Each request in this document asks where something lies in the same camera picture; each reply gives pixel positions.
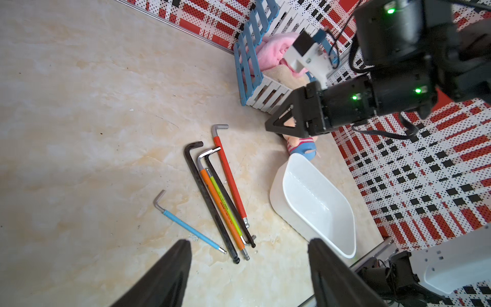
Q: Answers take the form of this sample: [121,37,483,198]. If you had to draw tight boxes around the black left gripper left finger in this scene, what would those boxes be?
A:
[113,239,192,306]

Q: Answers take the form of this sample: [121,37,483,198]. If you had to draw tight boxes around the cream fluffy blanket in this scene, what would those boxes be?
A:
[263,65,310,90]

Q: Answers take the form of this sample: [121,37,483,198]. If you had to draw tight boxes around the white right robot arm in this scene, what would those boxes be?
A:
[265,1,490,306]

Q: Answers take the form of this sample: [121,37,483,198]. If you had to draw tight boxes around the green hex key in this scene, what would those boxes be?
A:
[205,157,256,248]

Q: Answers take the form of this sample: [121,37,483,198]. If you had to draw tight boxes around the pink towel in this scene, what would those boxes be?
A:
[256,32,308,77]

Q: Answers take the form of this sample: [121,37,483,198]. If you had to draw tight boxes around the long black hex key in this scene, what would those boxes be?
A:
[184,141,240,264]

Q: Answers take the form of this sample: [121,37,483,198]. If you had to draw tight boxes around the light blue hex key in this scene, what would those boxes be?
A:
[153,189,228,255]

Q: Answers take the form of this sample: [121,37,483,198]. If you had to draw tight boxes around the blue white toy crib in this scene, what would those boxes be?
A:
[233,1,340,114]

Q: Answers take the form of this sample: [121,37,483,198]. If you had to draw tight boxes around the white plastic storage tray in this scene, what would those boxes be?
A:
[269,153,357,259]

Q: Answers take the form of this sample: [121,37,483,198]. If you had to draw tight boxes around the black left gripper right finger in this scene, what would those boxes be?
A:
[308,239,386,307]

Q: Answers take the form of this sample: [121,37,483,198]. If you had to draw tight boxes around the small plush doll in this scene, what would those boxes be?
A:
[282,134,318,161]

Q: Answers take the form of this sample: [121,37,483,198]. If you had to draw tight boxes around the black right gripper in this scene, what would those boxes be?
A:
[265,75,376,138]

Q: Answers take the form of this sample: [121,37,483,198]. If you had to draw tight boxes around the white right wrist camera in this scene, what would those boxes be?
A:
[283,29,340,90]

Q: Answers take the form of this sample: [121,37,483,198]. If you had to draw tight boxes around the orange hex key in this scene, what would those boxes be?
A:
[196,147,250,260]

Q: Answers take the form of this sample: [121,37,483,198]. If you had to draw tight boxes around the red hex key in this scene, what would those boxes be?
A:
[212,124,249,229]

